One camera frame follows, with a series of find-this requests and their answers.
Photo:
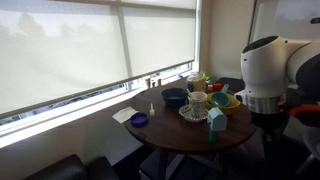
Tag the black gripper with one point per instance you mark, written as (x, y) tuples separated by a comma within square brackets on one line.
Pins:
[(268, 121)]

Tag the white block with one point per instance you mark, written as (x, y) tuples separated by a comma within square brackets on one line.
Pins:
[(152, 110)]

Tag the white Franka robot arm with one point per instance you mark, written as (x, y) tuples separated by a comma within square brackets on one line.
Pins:
[(266, 70)]

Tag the yellow bowl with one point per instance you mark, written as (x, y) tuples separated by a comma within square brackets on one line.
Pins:
[(230, 108)]

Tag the dark blue bowl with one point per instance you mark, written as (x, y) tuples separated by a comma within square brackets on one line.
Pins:
[(174, 96)]

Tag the light blue toy carton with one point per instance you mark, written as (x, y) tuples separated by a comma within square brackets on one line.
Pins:
[(217, 119)]

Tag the black chair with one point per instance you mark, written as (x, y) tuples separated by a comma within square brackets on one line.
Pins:
[(231, 85)]

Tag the teal measuring cup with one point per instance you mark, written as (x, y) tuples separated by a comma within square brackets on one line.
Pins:
[(219, 99)]

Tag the green toy object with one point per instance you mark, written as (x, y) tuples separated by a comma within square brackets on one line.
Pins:
[(212, 136)]

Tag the small red container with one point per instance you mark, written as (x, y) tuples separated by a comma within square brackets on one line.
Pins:
[(216, 87)]

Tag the white patterned mug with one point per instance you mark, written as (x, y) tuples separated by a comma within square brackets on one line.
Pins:
[(197, 103)]

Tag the small green potted plant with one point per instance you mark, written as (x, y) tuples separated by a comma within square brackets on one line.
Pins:
[(207, 77)]

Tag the glass jar with beige contents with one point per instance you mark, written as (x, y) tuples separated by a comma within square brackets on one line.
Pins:
[(196, 83)]

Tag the white patterned saucer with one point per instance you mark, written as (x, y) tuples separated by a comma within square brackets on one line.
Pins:
[(186, 114)]

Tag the small dark windowsill item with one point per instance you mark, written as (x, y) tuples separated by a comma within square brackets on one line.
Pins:
[(148, 82), (158, 81)]

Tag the blue round lid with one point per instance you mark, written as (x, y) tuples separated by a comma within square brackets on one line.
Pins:
[(139, 119)]

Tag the white roller blind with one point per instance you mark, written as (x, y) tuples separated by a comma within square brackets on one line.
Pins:
[(60, 50), (158, 36)]

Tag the white paper napkin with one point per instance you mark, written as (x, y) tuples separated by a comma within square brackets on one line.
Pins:
[(124, 114)]

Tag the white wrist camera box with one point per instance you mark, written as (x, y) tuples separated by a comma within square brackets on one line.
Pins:
[(240, 96)]

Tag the white wall board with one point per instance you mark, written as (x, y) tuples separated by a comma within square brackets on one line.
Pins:
[(286, 20)]

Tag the dark table pedestal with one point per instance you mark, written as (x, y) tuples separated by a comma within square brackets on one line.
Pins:
[(162, 163)]

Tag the white window frame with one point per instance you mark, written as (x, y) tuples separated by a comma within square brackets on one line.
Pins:
[(66, 111)]

